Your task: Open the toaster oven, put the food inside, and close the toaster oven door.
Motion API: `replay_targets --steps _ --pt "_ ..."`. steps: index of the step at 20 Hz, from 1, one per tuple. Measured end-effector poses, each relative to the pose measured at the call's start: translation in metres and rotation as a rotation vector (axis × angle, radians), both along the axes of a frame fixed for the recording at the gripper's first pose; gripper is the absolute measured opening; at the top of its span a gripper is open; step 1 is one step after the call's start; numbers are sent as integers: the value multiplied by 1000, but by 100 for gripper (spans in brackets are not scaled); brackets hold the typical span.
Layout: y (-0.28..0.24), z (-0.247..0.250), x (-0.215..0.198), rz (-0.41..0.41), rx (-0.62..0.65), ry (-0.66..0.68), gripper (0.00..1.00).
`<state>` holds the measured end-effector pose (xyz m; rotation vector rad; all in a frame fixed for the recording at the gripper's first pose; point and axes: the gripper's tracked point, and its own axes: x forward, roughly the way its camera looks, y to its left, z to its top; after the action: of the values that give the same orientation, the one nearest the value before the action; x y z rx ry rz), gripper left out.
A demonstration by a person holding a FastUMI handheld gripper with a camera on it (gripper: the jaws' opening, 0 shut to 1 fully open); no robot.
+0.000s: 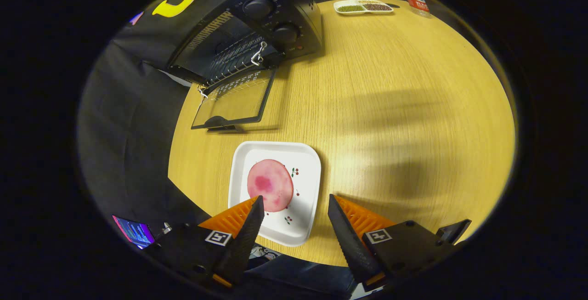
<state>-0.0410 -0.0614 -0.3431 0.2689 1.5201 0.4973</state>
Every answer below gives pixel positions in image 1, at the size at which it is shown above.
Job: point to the laptop screen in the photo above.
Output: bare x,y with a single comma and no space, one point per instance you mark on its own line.
135,232

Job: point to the person's dark clothing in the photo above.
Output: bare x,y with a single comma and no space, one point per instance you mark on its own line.
303,274

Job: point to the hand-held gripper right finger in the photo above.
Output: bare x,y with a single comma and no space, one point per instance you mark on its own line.
349,240

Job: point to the black toaster oven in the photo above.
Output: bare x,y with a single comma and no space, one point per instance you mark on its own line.
298,19

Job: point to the pink round food slice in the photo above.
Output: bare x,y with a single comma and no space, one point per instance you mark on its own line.
271,185

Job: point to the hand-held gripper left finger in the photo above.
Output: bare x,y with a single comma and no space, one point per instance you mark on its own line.
245,240

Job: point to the white divided bean dish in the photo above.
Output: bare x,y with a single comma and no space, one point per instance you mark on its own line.
363,7

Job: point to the white square plate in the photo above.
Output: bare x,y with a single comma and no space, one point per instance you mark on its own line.
305,185

